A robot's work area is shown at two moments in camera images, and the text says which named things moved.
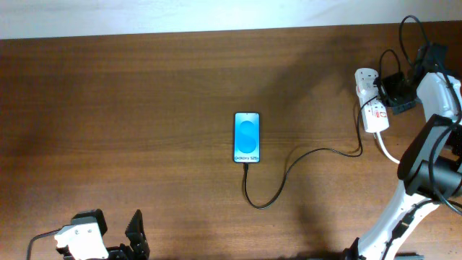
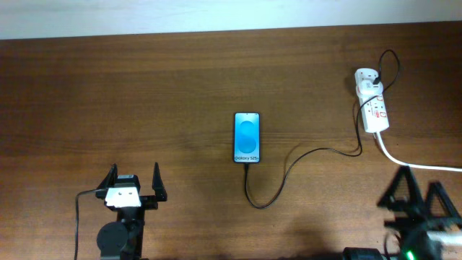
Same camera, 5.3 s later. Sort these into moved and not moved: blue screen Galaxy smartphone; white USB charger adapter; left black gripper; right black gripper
Moved: left black gripper; right black gripper
Not moved: white USB charger adapter; blue screen Galaxy smartphone
